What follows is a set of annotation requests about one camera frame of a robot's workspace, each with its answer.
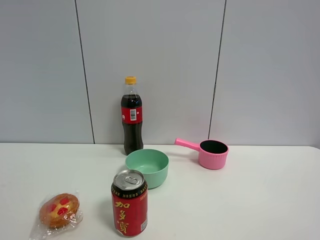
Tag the cola bottle yellow cap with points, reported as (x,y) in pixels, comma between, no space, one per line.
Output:
(132,116)

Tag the green plastic bowl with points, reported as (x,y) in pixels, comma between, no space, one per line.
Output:
(153,164)

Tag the pink toy saucepan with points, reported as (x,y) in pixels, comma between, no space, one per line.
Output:
(212,154)

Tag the red herbal tea can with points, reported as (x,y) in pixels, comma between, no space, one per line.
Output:
(129,192)

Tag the wrapped fruit pastry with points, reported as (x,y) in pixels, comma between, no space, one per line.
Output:
(57,214)

